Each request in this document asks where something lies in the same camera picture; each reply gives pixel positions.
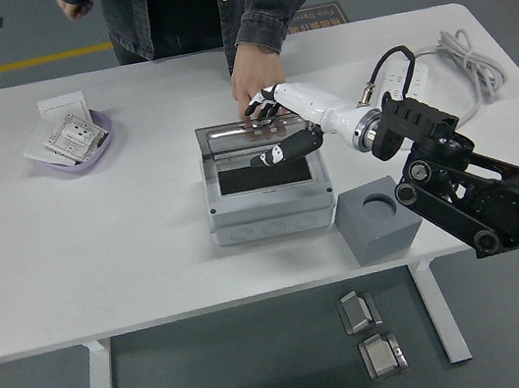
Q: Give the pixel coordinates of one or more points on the person's right hand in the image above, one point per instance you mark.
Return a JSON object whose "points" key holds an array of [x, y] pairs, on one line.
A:
{"points": [[74, 7]]}

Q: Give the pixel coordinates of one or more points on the person's left hand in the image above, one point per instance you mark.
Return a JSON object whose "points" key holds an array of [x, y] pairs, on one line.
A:
{"points": [[253, 68]]}

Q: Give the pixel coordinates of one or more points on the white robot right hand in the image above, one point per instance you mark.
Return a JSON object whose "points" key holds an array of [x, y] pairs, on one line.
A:
{"points": [[319, 102]]}

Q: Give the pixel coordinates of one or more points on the grey box with clear lid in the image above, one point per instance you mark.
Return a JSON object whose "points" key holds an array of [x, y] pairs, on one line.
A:
{"points": [[267, 212]]}

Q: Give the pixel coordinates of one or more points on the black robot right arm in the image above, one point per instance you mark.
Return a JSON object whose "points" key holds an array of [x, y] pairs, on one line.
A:
{"points": [[491, 210]]}

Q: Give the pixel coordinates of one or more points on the grey cube with round hole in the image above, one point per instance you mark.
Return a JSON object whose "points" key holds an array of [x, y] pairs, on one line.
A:
{"points": [[377, 244]]}

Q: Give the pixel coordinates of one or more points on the brown floor sign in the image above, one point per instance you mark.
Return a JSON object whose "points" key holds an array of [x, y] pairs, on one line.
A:
{"points": [[322, 16]]}

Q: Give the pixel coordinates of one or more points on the person's torso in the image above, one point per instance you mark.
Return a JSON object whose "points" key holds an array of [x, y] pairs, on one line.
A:
{"points": [[183, 7]]}

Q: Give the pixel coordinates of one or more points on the white power strip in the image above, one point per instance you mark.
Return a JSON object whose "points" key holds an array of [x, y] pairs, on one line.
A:
{"points": [[421, 74]]}

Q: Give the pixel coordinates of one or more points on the white printed socket panel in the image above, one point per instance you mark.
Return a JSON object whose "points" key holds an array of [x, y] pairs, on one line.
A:
{"points": [[72, 134]]}

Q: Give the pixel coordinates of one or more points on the white flat panel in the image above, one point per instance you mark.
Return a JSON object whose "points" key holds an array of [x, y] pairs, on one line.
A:
{"points": [[37, 144]]}

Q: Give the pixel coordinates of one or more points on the purple plastic tray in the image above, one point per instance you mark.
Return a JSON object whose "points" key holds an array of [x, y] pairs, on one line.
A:
{"points": [[80, 164]]}

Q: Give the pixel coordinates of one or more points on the silver metal block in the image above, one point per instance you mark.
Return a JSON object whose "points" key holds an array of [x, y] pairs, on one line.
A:
{"points": [[382, 357], [355, 312]]}

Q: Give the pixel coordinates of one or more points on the white blank switch plate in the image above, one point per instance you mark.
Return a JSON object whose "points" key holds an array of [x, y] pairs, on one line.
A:
{"points": [[63, 106]]}

